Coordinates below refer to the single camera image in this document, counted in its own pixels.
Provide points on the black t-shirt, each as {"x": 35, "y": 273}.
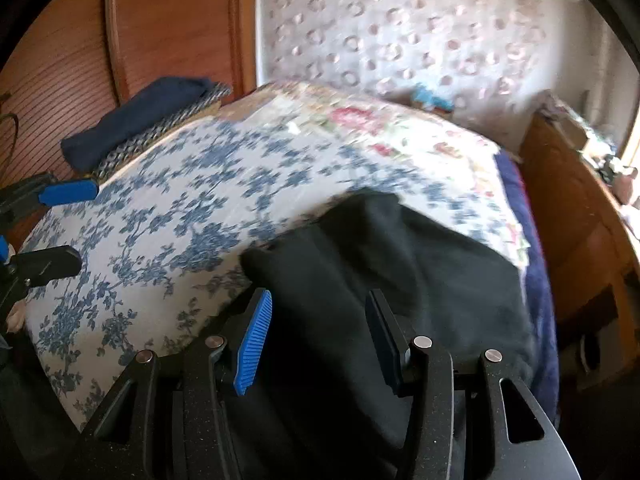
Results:
{"x": 380, "y": 280}

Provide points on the blue floral bed sheet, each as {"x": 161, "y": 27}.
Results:
{"x": 175, "y": 220}

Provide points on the pile of small desk items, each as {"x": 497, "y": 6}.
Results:
{"x": 595, "y": 140}

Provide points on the person's left hand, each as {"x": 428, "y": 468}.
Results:
{"x": 16, "y": 316}

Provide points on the dark blue blanket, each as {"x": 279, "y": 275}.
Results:
{"x": 535, "y": 280}

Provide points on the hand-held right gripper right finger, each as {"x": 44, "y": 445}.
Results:
{"x": 385, "y": 340}

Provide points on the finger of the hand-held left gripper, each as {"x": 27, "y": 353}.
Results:
{"x": 50, "y": 262}
{"x": 70, "y": 192}

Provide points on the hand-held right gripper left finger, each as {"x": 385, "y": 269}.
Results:
{"x": 254, "y": 340}

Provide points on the light blue small item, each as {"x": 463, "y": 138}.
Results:
{"x": 431, "y": 100}

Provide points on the wooden wardrobe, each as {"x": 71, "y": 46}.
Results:
{"x": 150, "y": 25}

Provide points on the wooden bedside desk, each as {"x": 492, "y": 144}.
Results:
{"x": 575, "y": 220}

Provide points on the grey patterned knit cloth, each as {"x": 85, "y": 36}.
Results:
{"x": 160, "y": 127}

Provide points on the navy cloth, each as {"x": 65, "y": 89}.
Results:
{"x": 135, "y": 120}

